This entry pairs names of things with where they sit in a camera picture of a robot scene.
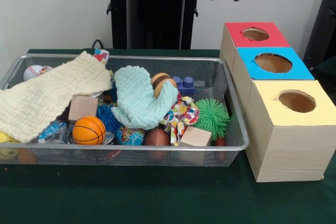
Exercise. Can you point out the striped wooden burger toy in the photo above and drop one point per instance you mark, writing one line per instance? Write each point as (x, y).
(158, 81)

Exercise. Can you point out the mint green waffle cloth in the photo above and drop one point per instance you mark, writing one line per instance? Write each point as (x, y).
(136, 100)

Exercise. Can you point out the wooden three-hole box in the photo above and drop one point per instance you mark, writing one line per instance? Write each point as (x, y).
(288, 150)

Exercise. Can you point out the black stand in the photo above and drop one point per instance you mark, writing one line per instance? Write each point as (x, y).
(323, 24)

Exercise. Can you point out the dark green tablecloth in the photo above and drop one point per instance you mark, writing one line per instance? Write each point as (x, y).
(326, 66)
(157, 197)

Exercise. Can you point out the green spiky ball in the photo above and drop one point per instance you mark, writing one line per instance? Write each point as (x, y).
(211, 116)

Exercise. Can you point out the colourful patterned cloth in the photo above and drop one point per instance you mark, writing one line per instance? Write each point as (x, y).
(181, 113)

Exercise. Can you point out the plain wooden cube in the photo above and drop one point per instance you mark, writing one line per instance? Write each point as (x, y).
(195, 136)

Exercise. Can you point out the brown football toy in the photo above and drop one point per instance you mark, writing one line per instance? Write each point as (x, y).
(157, 137)

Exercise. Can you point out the blue spiky ball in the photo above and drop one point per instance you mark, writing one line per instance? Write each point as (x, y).
(106, 115)

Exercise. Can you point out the globe print ball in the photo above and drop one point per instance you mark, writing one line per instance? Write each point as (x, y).
(130, 136)

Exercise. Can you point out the orange basketball toy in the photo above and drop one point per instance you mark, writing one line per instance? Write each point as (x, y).
(88, 130)

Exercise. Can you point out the cream waffle cloth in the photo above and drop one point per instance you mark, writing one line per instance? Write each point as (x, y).
(39, 98)

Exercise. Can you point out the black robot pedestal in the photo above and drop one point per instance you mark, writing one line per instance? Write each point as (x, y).
(118, 11)

